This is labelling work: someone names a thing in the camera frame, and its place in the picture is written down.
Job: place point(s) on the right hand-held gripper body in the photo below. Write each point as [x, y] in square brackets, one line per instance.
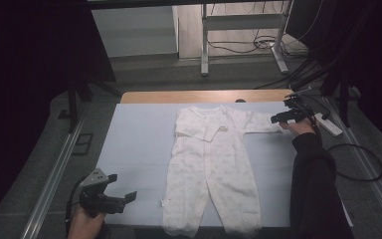
[298, 114]

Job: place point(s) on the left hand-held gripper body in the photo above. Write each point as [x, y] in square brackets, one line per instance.
[94, 200]

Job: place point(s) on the white baby romper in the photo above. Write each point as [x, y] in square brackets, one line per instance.
[212, 159]

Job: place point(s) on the person's right hand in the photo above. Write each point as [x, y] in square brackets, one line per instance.
[300, 127]

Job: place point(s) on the person's left hand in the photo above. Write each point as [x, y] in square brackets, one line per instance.
[84, 227]

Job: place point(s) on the white power strip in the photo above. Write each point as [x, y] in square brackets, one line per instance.
[330, 126]

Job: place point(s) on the dark table grommet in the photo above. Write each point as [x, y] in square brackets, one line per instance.
[240, 100]

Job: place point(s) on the black stand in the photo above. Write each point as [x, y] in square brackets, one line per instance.
[344, 106]
[73, 109]

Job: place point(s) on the black curtain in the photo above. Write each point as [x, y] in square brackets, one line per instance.
[23, 83]
[374, 66]

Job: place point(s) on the white metal stand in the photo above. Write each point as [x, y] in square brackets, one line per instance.
[242, 21]

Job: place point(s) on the grey cabinet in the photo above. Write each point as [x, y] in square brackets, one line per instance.
[136, 33]

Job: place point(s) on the dark floor socket frame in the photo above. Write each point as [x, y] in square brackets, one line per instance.
[79, 150]

